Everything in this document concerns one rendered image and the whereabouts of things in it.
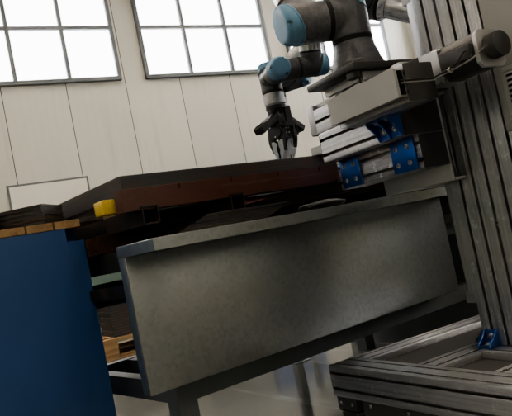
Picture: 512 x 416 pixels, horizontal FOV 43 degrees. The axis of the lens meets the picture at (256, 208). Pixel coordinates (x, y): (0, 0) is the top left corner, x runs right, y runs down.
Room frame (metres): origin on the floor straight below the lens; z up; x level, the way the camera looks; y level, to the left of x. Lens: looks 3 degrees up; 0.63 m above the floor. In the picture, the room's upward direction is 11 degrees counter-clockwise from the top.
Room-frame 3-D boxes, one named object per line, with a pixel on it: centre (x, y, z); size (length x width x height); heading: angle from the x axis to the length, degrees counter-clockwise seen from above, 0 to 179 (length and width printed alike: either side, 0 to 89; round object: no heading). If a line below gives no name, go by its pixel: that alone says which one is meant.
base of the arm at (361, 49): (1.82, -0.37, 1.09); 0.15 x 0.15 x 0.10
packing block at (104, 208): (1.76, 0.40, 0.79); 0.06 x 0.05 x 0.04; 38
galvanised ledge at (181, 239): (1.96, -0.20, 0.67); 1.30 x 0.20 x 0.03; 128
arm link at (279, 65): (2.15, -0.18, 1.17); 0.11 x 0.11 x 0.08; 12
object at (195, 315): (2.02, -0.15, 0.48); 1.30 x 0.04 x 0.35; 128
